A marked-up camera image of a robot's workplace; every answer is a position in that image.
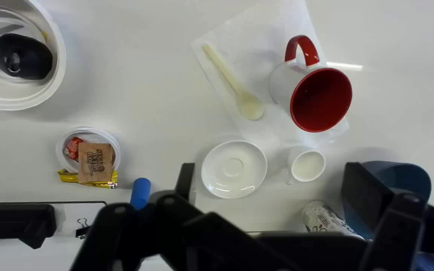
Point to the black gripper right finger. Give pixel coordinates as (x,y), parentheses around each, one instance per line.
(362,190)

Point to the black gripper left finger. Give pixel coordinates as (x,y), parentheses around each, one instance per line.
(187,180)

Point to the white plastic spoon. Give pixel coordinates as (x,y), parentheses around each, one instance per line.
(249,105)

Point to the blue bowl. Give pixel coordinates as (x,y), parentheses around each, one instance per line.
(407,177)

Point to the blue plastic cylinder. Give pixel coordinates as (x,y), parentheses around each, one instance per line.
(141,193)

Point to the white ceramic saucer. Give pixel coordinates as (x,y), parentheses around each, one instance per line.
(234,167)

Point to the crumpled printed paper packet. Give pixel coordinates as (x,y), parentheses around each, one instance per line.
(323,218)

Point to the small white cup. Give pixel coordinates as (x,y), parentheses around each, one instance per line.
(308,165)

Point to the small white sachet bowl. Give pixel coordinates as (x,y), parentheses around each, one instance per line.
(102,134)

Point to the black binder clip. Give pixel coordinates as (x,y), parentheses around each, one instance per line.
(82,230)

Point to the red sachet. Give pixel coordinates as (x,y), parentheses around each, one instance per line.
(73,147)

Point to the yellow foil sachet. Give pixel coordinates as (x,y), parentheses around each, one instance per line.
(67,176)

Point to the white paper napkin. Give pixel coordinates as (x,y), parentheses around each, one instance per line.
(257,34)

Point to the large white round container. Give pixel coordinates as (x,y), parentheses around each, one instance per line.
(52,75)

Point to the black bar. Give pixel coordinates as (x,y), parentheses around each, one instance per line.
(11,220)

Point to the black rounded object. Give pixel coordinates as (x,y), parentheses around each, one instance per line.
(22,57)

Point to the white board black frame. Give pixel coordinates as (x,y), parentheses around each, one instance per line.
(71,212)

